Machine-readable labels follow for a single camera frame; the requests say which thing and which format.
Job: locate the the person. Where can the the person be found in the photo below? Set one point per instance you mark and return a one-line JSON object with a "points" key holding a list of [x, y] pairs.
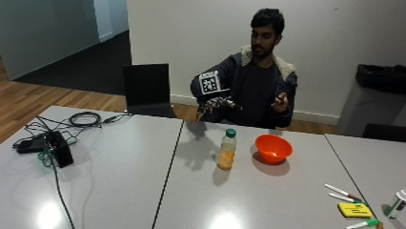
{"points": [[256, 82]]}

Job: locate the white marker cube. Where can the white marker cube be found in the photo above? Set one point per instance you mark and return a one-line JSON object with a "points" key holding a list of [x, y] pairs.
{"points": [[209, 83]]}

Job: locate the orange juice bottle green cap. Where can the orange juice bottle green cap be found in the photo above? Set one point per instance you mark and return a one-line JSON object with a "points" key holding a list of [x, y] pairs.
{"points": [[226, 150]]}

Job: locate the black chair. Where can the black chair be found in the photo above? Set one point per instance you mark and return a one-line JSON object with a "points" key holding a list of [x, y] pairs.
{"points": [[147, 90]]}

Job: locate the orange plastic bowl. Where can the orange plastic bowl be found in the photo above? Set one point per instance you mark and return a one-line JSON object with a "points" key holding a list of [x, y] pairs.
{"points": [[272, 148]]}

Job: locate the grey bin with black bag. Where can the grey bin with black bag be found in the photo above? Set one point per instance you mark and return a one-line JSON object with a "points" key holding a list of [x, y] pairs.
{"points": [[371, 98]]}

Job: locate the dark chair back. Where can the dark chair back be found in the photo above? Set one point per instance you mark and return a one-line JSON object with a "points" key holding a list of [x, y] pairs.
{"points": [[383, 132]]}

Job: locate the red-tipped white marker pen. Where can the red-tipped white marker pen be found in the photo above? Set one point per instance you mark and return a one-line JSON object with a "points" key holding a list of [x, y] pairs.
{"points": [[343, 192]]}

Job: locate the green-tipped white marker pen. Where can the green-tipped white marker pen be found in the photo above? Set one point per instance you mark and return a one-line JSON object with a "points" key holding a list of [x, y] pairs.
{"points": [[346, 198]]}

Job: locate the black electronics box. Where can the black electronics box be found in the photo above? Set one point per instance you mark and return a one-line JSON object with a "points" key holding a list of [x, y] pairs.
{"points": [[58, 149]]}

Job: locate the yellow sticky note pad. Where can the yellow sticky note pad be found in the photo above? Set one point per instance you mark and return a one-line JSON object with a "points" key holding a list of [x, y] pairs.
{"points": [[354, 210]]}

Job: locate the white spray bottle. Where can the white spray bottle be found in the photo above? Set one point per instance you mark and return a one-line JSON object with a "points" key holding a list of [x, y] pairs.
{"points": [[396, 203]]}

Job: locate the flat black device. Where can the flat black device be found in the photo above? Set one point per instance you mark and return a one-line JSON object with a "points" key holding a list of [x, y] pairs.
{"points": [[30, 144]]}

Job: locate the green-capped white marker pen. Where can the green-capped white marker pen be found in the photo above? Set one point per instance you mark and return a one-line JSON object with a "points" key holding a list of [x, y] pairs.
{"points": [[362, 224]]}

